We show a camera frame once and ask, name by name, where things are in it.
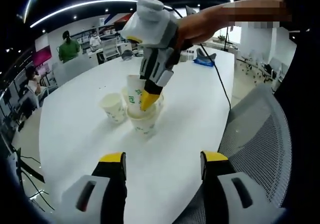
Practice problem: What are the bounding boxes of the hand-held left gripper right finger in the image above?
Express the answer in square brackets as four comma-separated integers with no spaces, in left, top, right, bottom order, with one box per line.
[200,150,286,224]

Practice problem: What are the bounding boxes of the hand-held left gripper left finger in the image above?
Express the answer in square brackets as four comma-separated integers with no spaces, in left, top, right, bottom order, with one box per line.
[49,151,128,224]

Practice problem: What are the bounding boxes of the floral print paper cup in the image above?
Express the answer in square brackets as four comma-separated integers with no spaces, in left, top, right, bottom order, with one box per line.
[156,92,166,113]
[99,93,127,123]
[126,75,151,116]

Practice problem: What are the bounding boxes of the stack of paper cups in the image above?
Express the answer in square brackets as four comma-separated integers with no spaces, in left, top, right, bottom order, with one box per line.
[126,105,161,140]

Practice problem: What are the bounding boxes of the person's right hand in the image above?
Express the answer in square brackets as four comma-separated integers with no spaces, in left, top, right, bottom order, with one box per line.
[176,7,219,52]

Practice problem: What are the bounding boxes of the white storage shelves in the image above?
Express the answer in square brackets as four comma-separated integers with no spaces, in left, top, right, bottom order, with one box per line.
[79,25,133,49]

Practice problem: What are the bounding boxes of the white slatted chair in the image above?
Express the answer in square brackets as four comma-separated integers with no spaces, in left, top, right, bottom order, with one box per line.
[101,40,118,61]

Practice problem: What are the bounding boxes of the blue packet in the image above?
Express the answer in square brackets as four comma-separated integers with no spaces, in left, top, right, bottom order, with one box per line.
[192,57,215,68]

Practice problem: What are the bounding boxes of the dark grey curved holder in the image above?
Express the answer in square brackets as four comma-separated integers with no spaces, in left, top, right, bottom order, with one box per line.
[196,47,218,62]

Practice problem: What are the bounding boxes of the grey mesh office chair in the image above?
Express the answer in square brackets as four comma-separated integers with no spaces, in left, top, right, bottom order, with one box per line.
[183,83,293,224]

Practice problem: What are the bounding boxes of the black stand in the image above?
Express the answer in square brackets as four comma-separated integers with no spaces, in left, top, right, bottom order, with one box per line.
[14,147,46,183]

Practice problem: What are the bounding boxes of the pale grey chair backrest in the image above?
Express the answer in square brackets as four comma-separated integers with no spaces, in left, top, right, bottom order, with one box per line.
[53,58,100,87]

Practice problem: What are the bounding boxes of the white flat device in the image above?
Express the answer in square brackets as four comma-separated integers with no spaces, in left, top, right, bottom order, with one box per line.
[4,148,22,174]

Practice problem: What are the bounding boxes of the row of white office chairs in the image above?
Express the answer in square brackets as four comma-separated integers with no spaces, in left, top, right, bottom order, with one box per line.
[239,53,283,84]

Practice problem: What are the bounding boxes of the person's dark shirt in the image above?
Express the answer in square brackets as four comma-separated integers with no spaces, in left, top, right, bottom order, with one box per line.
[273,27,320,209]

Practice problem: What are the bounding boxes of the tangle of black cables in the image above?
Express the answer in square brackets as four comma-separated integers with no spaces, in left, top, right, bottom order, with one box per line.
[18,156,55,209]

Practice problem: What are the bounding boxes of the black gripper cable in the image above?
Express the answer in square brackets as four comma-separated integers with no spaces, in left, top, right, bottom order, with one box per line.
[162,5,232,109]

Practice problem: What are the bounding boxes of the pink wall screen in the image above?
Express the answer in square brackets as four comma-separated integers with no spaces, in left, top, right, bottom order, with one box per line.
[33,45,53,67]

